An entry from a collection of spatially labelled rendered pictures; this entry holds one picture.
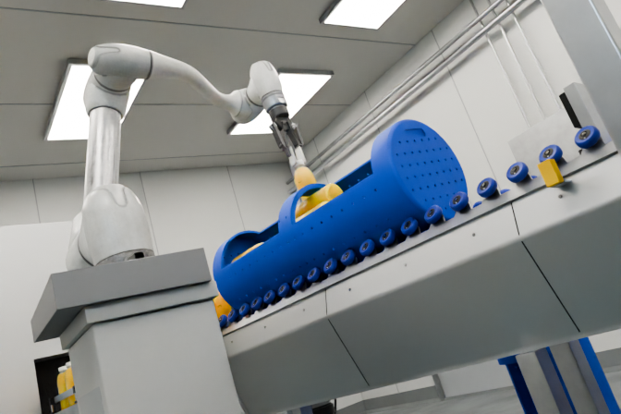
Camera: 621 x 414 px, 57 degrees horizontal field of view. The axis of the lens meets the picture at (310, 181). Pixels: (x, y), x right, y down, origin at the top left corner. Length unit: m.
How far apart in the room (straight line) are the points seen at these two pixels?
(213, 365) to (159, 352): 0.14
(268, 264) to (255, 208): 5.64
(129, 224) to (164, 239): 5.19
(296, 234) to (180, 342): 0.43
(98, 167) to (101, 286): 0.59
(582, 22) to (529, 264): 0.50
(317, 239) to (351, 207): 0.17
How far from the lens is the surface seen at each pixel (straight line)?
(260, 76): 2.18
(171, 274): 1.42
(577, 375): 1.39
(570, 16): 0.90
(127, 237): 1.53
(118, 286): 1.38
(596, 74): 0.88
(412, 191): 1.35
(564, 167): 1.16
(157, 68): 1.98
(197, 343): 1.43
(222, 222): 7.07
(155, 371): 1.39
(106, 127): 1.96
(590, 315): 1.20
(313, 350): 1.65
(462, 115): 5.62
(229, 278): 1.89
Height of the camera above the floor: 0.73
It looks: 17 degrees up
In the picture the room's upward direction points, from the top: 18 degrees counter-clockwise
